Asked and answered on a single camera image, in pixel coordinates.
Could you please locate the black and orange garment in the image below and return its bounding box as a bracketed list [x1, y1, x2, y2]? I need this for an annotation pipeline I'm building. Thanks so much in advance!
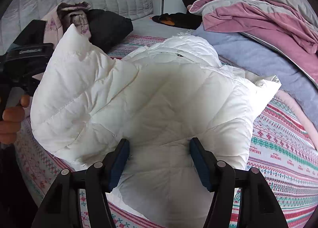
[151, 12, 203, 30]

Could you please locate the dark brown garment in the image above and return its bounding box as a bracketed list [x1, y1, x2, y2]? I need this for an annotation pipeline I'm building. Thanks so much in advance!
[57, 2, 88, 21]

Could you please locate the white puffer jacket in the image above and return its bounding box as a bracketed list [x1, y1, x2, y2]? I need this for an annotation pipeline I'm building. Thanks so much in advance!
[30, 23, 282, 228]

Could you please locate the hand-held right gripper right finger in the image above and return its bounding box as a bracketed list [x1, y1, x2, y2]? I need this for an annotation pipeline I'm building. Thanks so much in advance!
[189, 137, 290, 228]

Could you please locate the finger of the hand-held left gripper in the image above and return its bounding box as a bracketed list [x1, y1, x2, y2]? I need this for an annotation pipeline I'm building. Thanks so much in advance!
[24, 74, 43, 97]

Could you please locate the lavender blue blanket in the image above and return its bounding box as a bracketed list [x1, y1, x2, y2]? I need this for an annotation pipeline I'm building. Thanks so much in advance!
[191, 28, 318, 129]

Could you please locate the black puffer jacket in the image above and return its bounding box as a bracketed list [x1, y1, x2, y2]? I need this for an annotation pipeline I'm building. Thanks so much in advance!
[86, 9, 134, 53]

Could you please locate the pink velvet blanket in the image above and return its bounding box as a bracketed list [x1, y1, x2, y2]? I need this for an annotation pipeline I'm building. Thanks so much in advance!
[187, 0, 318, 55]

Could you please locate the grey bed sheet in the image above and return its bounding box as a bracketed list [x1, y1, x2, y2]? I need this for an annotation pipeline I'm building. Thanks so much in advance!
[129, 15, 198, 37]

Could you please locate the pink floral garment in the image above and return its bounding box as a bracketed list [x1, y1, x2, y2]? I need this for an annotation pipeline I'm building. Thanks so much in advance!
[45, 3, 93, 42]

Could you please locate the patterned knit-print blanket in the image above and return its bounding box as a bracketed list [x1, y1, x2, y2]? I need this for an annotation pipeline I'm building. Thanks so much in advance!
[14, 34, 318, 228]

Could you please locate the person's left hand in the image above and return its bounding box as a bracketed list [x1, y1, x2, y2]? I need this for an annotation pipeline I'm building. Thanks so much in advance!
[0, 94, 31, 144]

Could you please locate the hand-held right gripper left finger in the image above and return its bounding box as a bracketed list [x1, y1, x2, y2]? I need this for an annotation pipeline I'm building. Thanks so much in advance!
[31, 138, 131, 228]

